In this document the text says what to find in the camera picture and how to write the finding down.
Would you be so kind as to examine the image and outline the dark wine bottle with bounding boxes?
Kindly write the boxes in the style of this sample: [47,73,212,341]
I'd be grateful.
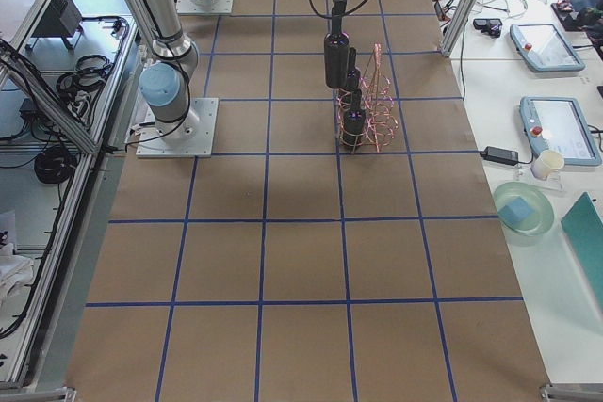
[323,17,350,89]

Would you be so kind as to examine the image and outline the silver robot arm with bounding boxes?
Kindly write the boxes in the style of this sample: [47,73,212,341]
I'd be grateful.
[137,0,365,144]

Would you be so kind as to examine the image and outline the dark bottle in basket corner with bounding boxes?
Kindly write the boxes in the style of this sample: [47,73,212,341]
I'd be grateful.
[342,47,361,92]

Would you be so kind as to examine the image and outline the dark bottle in basket middle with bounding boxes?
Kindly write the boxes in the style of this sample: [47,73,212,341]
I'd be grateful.
[341,89,366,151]

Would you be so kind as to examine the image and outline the upper teach pendant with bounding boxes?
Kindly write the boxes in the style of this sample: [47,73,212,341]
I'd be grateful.
[509,24,585,72]

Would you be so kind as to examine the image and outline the teach pendant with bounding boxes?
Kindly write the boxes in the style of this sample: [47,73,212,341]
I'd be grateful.
[519,96,602,167]
[509,24,585,72]

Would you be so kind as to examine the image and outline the black power adapter on desk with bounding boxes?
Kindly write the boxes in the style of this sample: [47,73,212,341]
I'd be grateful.
[480,146,519,166]

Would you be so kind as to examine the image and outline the lower teach pendant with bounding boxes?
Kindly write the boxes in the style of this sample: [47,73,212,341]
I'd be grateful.
[519,96,602,167]

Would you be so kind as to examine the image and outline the white paper cup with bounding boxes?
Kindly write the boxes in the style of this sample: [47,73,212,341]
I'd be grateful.
[530,150,565,181]

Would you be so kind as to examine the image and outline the black box on floor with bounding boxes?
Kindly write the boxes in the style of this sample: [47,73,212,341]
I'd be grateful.
[25,0,83,51]

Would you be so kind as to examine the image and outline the blue foam block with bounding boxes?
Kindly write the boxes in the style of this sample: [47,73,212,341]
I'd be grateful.
[497,197,536,228]

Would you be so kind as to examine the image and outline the green glass plate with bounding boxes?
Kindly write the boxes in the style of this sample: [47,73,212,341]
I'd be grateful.
[493,182,555,236]

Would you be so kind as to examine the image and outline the teal board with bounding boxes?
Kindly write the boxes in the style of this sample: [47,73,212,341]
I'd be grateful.
[561,192,602,305]

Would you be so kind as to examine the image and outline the copper wire wine basket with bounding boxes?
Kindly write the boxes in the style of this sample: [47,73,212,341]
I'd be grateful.
[337,42,399,153]

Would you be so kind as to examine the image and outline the coiled black cables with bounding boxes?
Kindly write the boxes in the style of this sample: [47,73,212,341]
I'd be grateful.
[56,54,114,106]

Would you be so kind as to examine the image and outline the left aluminium frame rail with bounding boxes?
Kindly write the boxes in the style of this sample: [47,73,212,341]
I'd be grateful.
[1,39,100,155]

